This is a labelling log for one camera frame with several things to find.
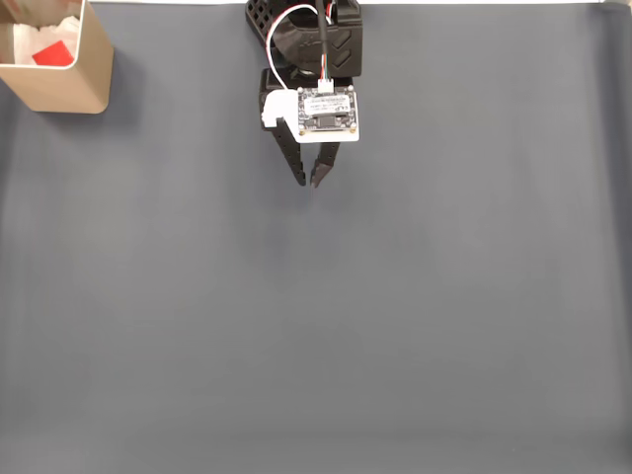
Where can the red cube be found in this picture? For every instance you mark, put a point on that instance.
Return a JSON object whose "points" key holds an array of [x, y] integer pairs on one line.
{"points": [[54, 54]]}

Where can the beige box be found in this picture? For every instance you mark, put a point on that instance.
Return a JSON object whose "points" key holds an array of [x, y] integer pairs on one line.
{"points": [[74, 84]]}

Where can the dark gray table mat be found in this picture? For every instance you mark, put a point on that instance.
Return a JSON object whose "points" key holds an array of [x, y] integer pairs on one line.
{"points": [[197, 296]]}

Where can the white padding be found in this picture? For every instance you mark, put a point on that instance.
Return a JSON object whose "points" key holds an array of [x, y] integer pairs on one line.
{"points": [[22, 42]]}

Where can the camera board on white mount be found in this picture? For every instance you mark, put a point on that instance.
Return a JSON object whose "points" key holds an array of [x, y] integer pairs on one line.
{"points": [[328, 113]]}

